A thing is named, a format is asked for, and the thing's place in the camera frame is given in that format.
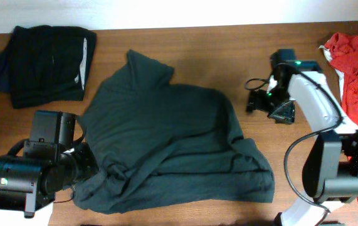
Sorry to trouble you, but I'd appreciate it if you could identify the dark green t-shirt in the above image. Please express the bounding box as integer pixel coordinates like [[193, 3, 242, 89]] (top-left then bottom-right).
[[73, 50, 275, 214]]

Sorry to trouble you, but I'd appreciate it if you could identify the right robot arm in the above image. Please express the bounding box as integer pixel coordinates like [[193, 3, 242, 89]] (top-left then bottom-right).
[[246, 49, 358, 225]]

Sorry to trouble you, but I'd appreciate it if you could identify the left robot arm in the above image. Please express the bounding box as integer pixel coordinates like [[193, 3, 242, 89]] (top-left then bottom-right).
[[0, 110, 98, 225]]

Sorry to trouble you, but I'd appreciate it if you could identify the folded black clothes stack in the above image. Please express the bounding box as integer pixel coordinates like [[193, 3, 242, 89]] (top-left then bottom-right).
[[0, 25, 97, 109]]

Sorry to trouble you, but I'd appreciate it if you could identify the white garment under red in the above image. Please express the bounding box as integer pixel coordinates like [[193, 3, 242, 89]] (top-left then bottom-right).
[[319, 45, 344, 100]]

